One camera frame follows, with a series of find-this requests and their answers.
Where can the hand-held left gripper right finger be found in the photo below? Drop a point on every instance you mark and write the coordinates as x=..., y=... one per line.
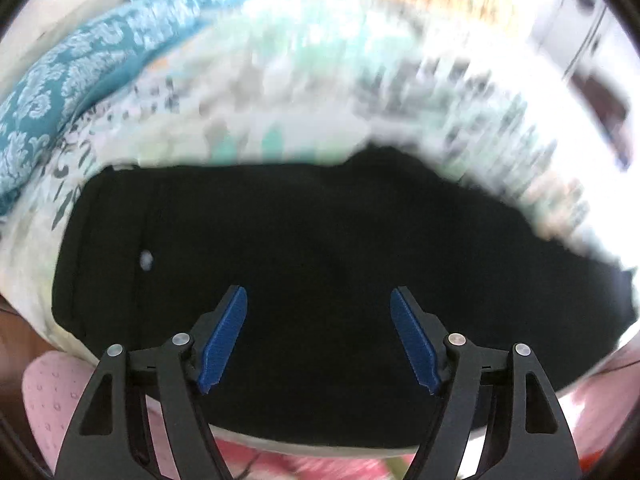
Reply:
x=415, y=340

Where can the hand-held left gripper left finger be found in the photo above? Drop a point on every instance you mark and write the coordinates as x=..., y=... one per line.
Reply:
x=225, y=340

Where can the black pants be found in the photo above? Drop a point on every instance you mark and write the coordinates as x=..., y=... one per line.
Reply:
x=320, y=240

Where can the pink dotted cloth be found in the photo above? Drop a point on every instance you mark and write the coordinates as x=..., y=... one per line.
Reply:
x=600, y=400
x=55, y=400

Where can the floral bed sheet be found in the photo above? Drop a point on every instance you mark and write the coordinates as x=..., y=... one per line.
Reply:
x=300, y=85

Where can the teal floral pillow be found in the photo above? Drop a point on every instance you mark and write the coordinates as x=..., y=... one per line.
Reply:
x=200, y=5
x=55, y=100

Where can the dark wooden dresser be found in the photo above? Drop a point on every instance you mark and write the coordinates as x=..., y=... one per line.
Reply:
x=605, y=110

